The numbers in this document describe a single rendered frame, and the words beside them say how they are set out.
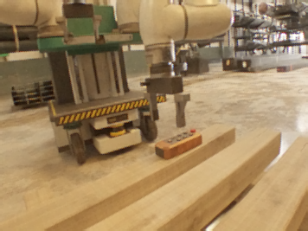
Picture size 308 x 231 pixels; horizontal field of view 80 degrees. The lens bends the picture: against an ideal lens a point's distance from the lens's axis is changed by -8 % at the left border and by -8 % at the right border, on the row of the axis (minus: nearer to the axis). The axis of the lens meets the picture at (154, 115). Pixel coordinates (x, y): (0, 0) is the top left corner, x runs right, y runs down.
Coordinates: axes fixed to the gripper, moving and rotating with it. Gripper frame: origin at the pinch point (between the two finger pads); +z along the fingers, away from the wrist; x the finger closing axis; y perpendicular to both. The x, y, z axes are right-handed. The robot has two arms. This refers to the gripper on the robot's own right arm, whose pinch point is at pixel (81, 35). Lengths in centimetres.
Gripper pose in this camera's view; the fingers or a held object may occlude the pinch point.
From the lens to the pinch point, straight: 98.1
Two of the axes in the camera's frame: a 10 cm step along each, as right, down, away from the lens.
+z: 1.2, 9.6, 2.4
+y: -4.9, -1.5, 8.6
